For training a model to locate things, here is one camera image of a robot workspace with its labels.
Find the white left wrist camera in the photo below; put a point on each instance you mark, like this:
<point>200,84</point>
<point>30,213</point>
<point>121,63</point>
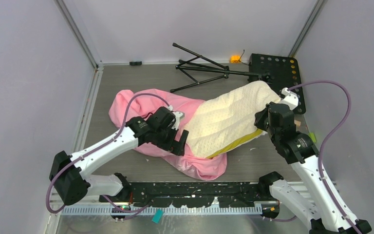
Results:
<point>178,116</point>

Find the green small block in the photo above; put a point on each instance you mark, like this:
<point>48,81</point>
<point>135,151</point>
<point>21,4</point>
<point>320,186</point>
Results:
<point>312,137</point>

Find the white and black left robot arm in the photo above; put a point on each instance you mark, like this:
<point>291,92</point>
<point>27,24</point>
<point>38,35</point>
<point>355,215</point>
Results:
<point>72,175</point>

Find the black perforated music stand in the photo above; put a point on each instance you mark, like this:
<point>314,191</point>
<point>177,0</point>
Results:
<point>278,72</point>

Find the pink pillowcase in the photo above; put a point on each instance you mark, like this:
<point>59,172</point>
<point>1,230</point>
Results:
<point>128,104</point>

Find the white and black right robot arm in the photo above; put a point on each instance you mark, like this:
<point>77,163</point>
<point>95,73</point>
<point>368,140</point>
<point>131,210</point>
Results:
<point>328,213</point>

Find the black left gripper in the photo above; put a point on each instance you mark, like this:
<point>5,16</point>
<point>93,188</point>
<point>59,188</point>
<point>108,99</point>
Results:
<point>175,147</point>

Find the orange yellow small device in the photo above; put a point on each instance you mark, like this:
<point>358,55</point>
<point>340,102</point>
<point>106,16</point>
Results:
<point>235,59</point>

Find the teal tape piece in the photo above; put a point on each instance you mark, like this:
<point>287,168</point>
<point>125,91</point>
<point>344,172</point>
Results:
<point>157,216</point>

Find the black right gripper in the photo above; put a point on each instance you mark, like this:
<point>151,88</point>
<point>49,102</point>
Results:
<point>260,116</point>

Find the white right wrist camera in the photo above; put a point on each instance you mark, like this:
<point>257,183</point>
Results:
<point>289,98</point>

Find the cream textured pillow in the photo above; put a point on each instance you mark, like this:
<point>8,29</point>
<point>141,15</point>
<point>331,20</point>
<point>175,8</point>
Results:
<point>224,123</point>

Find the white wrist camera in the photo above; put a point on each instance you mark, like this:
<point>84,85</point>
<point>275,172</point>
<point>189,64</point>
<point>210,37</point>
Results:
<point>289,98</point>
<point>178,116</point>

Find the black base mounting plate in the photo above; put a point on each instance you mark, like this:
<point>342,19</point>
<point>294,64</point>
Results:
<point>193,194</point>

